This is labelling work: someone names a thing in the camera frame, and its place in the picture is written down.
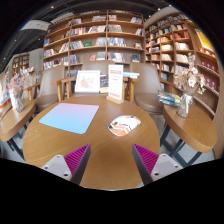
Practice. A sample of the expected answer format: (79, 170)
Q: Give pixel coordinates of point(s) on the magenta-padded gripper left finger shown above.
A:
(75, 160)

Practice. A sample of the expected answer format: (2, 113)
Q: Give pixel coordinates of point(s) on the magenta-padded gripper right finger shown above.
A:
(148, 160)

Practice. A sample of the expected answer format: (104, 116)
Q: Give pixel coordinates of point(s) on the white orange computer mouse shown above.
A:
(124, 125)

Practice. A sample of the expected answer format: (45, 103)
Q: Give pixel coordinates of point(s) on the blue pink gradient mouse pad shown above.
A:
(69, 117)

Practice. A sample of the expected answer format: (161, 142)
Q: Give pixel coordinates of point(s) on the round wooden side table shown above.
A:
(191, 128)
(13, 121)

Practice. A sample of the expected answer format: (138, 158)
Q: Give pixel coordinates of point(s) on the blue yellow book stack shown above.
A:
(168, 98)

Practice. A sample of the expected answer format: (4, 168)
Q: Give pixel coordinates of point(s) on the glass vase with beige flowers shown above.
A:
(185, 103)

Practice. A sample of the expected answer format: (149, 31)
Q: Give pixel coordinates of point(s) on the white framed flower picture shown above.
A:
(87, 81)

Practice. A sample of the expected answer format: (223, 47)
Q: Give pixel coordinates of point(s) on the dark cover book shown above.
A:
(104, 83)

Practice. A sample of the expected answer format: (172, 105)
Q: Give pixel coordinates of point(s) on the glass vase with pink flowers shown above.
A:
(18, 100)

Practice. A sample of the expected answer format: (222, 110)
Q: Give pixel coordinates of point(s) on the white sign on wooden base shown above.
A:
(115, 81)

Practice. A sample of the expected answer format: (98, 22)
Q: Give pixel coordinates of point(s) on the light blue book stack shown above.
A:
(131, 75)

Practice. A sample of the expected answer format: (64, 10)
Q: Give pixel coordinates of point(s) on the small distant wooden bookshelf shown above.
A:
(20, 63)

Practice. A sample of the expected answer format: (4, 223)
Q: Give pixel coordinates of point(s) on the curved wooden bookshelf with books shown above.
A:
(173, 46)

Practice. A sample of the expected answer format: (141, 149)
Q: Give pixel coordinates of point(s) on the wide wooden bookshelf with books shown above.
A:
(96, 36)

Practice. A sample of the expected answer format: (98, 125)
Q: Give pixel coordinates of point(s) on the white hanging ceiling panel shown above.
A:
(35, 25)

